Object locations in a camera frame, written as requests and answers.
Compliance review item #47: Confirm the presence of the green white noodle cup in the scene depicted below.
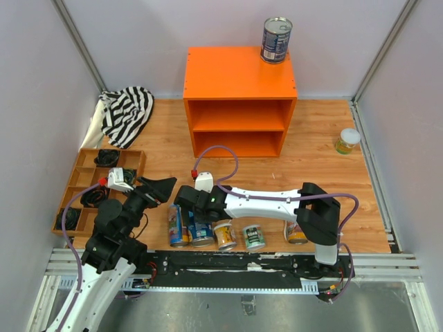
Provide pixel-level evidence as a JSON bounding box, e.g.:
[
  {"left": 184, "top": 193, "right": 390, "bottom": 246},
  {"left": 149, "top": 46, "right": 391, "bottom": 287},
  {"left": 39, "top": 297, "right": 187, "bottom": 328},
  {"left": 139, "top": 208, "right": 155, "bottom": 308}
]
[{"left": 242, "top": 224, "right": 266, "bottom": 251}]

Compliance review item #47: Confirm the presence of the tall colourful can left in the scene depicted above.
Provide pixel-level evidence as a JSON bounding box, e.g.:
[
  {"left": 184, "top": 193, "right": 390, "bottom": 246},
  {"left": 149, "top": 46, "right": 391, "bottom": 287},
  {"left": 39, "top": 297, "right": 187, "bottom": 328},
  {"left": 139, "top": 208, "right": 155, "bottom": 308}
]
[{"left": 168, "top": 204, "right": 190, "bottom": 248}]

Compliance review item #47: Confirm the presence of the wooden compartment tray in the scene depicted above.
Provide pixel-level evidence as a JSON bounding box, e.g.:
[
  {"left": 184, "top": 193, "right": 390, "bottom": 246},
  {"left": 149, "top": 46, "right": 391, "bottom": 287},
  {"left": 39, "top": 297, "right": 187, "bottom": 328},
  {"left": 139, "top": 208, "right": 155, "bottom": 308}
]
[{"left": 52, "top": 149, "right": 146, "bottom": 237}]

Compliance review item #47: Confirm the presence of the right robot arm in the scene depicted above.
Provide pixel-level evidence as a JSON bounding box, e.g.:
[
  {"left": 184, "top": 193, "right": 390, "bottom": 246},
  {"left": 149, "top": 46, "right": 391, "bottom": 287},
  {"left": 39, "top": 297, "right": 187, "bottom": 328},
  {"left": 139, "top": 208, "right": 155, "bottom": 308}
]
[{"left": 174, "top": 183, "right": 341, "bottom": 277}]

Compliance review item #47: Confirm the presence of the black white striped cloth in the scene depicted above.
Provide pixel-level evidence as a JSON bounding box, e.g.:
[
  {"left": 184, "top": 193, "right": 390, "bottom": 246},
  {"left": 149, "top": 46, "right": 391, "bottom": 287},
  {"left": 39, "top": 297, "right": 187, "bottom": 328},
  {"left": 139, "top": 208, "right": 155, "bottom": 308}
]
[{"left": 99, "top": 86, "right": 154, "bottom": 149}]

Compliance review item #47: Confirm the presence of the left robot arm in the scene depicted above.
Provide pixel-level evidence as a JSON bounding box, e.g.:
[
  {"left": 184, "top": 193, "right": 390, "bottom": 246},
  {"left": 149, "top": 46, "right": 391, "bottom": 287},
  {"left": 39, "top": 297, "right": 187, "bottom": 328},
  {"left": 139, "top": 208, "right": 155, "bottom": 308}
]
[{"left": 47, "top": 177, "right": 177, "bottom": 331}]

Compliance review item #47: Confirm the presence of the blue soup can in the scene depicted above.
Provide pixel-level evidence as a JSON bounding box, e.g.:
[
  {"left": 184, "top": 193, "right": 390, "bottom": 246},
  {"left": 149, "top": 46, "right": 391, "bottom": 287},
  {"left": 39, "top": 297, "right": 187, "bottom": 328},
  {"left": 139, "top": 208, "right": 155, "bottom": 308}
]
[{"left": 188, "top": 212, "right": 215, "bottom": 248}]

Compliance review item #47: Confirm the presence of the dark blue food can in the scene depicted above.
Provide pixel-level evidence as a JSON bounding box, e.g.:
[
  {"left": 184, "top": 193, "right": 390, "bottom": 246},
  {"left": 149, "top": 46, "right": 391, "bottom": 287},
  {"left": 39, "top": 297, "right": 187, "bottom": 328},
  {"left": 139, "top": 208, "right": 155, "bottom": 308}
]
[{"left": 260, "top": 17, "right": 293, "bottom": 64}]

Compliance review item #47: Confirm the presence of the orange wooden shelf cabinet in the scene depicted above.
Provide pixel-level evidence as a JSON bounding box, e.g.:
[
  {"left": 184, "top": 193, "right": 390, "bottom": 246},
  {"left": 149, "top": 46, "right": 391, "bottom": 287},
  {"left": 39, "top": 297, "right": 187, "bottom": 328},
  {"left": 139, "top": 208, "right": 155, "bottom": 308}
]
[{"left": 183, "top": 46, "right": 298, "bottom": 157}]

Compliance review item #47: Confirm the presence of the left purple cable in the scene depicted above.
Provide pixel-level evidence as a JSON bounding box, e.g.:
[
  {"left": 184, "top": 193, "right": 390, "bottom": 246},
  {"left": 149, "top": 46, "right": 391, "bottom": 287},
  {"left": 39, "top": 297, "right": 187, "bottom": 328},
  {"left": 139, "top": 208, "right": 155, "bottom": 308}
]
[{"left": 53, "top": 181, "right": 110, "bottom": 332}]

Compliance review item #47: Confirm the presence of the white cloth under stripes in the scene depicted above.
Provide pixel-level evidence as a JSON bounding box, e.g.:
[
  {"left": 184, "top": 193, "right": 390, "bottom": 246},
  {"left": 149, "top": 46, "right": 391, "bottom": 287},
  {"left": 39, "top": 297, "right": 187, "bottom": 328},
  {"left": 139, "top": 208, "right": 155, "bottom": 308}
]
[{"left": 80, "top": 100, "right": 105, "bottom": 149}]

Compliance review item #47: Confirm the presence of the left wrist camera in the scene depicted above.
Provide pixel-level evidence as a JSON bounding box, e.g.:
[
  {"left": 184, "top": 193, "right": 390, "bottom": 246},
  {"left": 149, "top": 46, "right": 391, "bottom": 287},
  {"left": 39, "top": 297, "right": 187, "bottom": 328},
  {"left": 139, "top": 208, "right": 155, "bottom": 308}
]
[{"left": 106, "top": 167, "right": 134, "bottom": 193}]

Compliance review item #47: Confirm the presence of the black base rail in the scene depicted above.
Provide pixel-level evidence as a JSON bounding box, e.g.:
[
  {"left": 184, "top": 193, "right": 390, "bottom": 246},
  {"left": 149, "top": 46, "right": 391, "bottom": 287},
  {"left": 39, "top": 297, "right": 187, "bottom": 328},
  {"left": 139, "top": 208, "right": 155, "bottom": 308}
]
[{"left": 136, "top": 250, "right": 355, "bottom": 290}]

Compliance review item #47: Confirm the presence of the orange noodle cup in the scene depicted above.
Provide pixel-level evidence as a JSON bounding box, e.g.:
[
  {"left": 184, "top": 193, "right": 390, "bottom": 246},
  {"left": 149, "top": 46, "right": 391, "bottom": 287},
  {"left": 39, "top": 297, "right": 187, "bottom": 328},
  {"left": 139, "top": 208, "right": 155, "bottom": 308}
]
[{"left": 214, "top": 223, "right": 237, "bottom": 251}]

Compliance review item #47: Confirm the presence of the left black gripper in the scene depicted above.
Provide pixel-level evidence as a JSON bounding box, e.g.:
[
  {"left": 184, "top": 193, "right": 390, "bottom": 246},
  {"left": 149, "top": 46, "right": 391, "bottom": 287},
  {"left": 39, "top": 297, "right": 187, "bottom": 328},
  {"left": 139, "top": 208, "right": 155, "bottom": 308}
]
[{"left": 120, "top": 175, "right": 177, "bottom": 239}]

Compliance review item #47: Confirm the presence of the tall yellow purple can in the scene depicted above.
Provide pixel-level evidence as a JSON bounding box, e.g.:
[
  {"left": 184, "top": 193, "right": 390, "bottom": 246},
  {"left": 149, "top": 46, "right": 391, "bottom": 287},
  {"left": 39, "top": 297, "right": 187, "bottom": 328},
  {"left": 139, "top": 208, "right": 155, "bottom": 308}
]
[{"left": 284, "top": 221, "right": 308, "bottom": 245}]

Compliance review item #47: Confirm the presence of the white lid yellow jar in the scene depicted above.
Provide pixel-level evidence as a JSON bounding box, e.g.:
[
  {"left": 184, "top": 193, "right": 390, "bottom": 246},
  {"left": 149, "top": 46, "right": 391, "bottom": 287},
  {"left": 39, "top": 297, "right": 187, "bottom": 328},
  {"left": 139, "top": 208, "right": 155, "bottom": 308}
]
[{"left": 335, "top": 128, "right": 361, "bottom": 155}]

